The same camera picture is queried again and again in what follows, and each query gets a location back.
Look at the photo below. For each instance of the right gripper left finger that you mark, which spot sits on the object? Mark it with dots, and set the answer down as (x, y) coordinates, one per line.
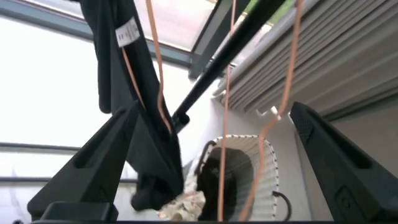
(87, 183)

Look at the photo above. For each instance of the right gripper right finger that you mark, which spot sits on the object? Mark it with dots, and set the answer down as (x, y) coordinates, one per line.
(342, 174)

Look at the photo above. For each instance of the black t-shirt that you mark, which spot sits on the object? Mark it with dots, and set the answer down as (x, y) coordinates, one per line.
(149, 149)

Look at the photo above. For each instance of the cream printed garment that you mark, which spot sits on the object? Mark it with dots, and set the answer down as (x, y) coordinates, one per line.
(183, 208)

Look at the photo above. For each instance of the white laundry basket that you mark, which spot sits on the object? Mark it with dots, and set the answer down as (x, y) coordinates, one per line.
(267, 174)

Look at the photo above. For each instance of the black clothes rack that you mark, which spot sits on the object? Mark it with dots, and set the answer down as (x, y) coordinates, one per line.
(252, 34)

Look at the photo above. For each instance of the beige curtain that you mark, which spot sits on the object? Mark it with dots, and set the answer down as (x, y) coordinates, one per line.
(342, 56)

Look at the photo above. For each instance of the window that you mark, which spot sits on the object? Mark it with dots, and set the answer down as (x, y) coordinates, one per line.
(174, 25)

